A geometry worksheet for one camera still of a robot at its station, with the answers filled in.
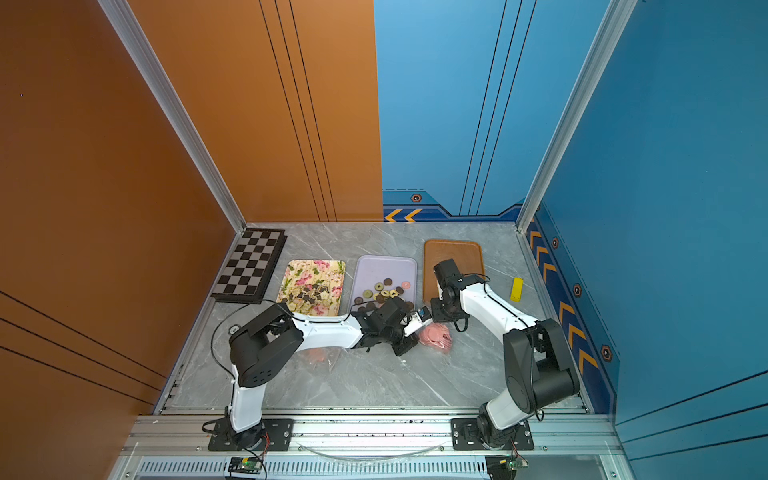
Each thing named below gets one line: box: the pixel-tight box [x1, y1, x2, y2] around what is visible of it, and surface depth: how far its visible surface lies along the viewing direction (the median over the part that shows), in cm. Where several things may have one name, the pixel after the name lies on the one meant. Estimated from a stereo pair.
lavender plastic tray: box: [348, 255, 418, 313], surface depth 108 cm
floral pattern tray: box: [276, 260, 346, 317], surface depth 104 cm
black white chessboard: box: [211, 228, 288, 305], surface depth 104 cm
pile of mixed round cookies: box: [354, 278, 415, 313], surface depth 100 cm
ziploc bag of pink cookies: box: [419, 323, 453, 354], surface depth 88 cm
